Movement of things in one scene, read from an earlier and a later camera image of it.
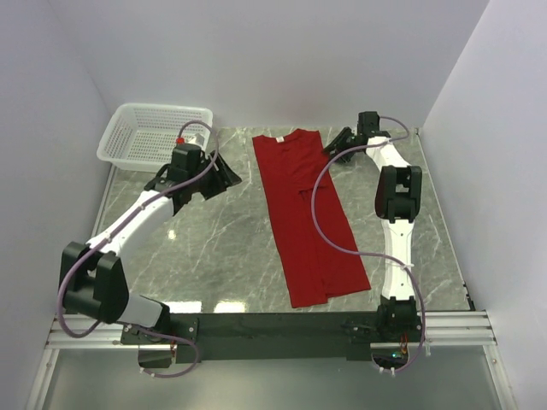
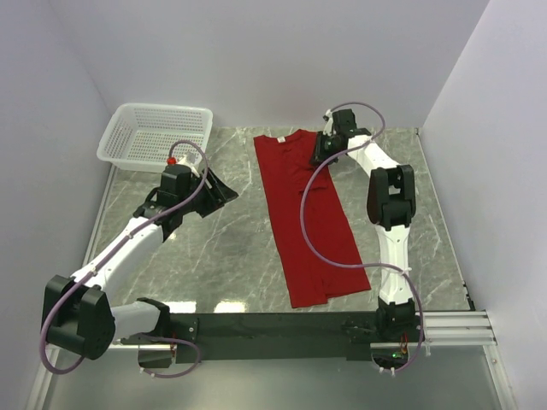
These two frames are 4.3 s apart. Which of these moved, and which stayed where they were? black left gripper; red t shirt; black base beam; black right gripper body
Moved: black left gripper; black right gripper body
Stayed: black base beam; red t shirt
